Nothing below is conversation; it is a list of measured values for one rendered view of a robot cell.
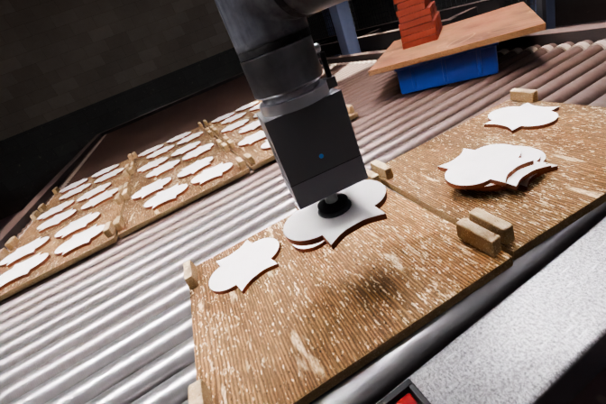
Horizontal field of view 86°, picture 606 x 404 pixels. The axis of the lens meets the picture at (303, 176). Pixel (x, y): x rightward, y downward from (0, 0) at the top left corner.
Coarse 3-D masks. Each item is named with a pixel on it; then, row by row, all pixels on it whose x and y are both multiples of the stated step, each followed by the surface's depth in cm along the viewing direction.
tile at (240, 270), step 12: (264, 240) 61; (276, 240) 60; (240, 252) 60; (252, 252) 59; (264, 252) 57; (276, 252) 56; (228, 264) 58; (240, 264) 57; (252, 264) 56; (264, 264) 55; (276, 264) 54; (216, 276) 56; (228, 276) 55; (240, 276) 54; (252, 276) 53; (216, 288) 54; (228, 288) 52; (240, 288) 51
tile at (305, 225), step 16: (352, 192) 42; (368, 192) 40; (384, 192) 39; (304, 208) 42; (352, 208) 39; (368, 208) 37; (288, 224) 41; (304, 224) 39; (320, 224) 38; (336, 224) 37; (352, 224) 36; (288, 240) 39; (304, 240) 37; (320, 240) 36; (336, 240) 35
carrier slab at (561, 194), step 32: (480, 128) 71; (544, 128) 62; (576, 128) 59; (416, 160) 69; (448, 160) 65; (576, 160) 51; (416, 192) 59; (448, 192) 56; (480, 192) 53; (512, 192) 50; (544, 192) 48; (576, 192) 46; (512, 224) 45; (544, 224) 43; (512, 256) 41
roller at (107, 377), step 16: (576, 80) 79; (592, 80) 78; (560, 96) 76; (160, 336) 52; (176, 336) 51; (144, 352) 50; (160, 352) 51; (112, 368) 50; (128, 368) 49; (80, 384) 49; (96, 384) 48; (112, 384) 49; (64, 400) 47; (80, 400) 48
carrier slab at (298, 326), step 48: (384, 240) 51; (432, 240) 47; (288, 288) 49; (336, 288) 46; (384, 288) 43; (432, 288) 40; (240, 336) 44; (288, 336) 41; (336, 336) 39; (384, 336) 37; (240, 384) 38; (288, 384) 36; (336, 384) 36
